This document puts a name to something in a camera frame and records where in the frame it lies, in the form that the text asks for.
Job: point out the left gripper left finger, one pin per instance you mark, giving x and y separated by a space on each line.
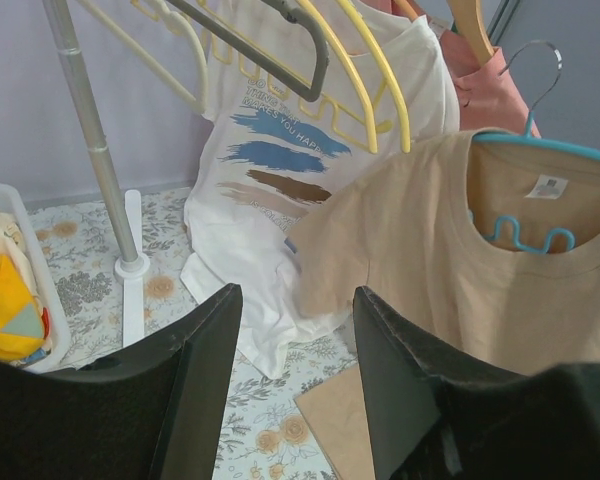
153 410

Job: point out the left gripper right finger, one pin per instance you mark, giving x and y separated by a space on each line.
435 412

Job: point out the beige t shirt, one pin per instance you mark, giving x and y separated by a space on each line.
411 231

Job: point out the yellow hanger right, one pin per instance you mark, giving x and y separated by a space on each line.
378 106

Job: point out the yellow hanger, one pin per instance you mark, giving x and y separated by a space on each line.
378 106
305 15

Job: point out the cream plastic hanger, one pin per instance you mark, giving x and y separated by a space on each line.
164 40

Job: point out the white printed t shirt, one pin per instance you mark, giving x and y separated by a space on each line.
266 165

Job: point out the grey hanger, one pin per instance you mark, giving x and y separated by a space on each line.
289 43

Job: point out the wooden hanger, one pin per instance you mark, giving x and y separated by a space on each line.
468 19

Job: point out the orange hanger under white shirt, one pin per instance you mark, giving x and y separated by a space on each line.
407 9

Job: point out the yellow hanger left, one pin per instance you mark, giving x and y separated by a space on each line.
305 15

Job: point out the left white basket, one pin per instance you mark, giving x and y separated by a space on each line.
60 335

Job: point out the yellow garment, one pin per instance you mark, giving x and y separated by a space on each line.
23 326

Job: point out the white clothes rack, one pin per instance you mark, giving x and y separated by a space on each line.
124 208

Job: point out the cream garment in basket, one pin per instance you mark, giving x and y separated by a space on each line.
13 245

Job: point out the pink tank top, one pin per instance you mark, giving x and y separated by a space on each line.
485 98

